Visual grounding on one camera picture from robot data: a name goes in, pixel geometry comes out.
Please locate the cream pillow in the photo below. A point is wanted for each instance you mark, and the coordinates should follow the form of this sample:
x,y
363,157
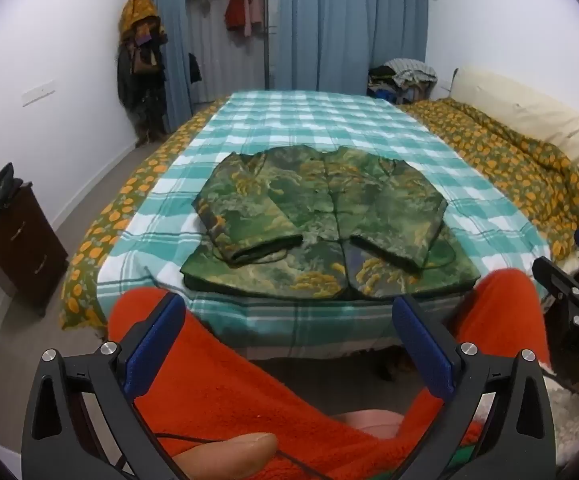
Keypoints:
x,y
544,110

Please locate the pile of clothes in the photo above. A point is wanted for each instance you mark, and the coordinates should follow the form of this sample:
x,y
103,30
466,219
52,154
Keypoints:
x,y
402,75

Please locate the green patterned jacket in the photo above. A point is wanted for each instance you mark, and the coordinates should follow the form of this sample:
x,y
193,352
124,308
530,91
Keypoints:
x,y
319,195

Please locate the orange floral cloth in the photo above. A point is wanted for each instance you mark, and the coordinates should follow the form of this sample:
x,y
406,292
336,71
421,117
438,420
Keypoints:
x,y
137,10

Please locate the coat rack with dark clothes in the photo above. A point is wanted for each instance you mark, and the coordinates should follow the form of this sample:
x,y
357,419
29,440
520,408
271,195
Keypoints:
x,y
142,90

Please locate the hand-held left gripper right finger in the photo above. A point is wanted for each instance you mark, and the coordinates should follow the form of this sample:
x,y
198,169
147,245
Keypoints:
x,y
425,352

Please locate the orange floral bed sheet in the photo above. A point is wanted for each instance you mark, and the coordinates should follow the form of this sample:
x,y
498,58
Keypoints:
x,y
119,215

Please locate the dark wooden nightstand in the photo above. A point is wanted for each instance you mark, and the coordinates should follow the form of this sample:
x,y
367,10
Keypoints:
x,y
24,255

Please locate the white fluffy rug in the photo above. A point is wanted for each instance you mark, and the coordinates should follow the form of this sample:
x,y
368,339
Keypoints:
x,y
577,425

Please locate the pink hanging garment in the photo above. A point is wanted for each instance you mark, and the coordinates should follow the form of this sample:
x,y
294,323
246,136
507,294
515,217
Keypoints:
x,y
253,7

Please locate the narrow blue curtain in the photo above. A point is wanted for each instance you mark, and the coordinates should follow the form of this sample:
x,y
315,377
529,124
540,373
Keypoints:
x,y
162,35

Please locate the red hanging garment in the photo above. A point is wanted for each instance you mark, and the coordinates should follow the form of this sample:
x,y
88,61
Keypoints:
x,y
234,10

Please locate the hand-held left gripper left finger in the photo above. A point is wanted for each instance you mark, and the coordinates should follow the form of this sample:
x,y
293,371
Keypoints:
x,y
153,347

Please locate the wide blue curtain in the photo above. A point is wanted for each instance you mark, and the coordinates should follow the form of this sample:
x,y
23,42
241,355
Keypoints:
x,y
349,25

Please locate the teal plaid bed sheet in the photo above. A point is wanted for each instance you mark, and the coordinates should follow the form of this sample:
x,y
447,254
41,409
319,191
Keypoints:
x,y
309,115

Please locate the black hanging garment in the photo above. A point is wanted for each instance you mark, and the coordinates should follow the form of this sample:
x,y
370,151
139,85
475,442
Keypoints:
x,y
194,67

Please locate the orange floral quilt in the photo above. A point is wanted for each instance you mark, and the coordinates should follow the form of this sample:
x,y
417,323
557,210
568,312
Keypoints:
x,y
514,160

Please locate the person's orange fleece pants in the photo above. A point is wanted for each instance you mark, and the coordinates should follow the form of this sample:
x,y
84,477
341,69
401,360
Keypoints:
x,y
229,390

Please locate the person's left hand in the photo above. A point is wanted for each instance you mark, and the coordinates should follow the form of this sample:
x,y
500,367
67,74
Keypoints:
x,y
229,455

